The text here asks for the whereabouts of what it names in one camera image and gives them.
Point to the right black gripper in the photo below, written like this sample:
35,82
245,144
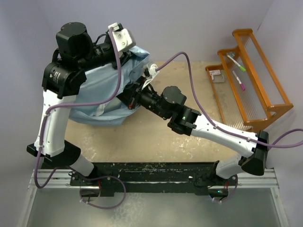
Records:
130,95

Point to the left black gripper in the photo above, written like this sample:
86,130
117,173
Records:
124,56

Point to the light blue pillowcase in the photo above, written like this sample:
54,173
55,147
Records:
100,85

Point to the white pillow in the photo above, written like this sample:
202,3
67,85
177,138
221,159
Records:
112,105

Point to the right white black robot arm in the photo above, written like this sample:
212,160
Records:
170,105

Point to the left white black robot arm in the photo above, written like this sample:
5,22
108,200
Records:
76,55

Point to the small clear plastic box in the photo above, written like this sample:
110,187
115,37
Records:
217,76

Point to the orange wooden tiered rack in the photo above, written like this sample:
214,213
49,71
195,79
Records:
264,100

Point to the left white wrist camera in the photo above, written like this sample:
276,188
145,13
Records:
123,37

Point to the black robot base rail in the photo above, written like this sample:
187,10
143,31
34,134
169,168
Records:
159,177

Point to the aluminium extrusion frame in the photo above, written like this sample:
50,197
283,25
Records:
53,202

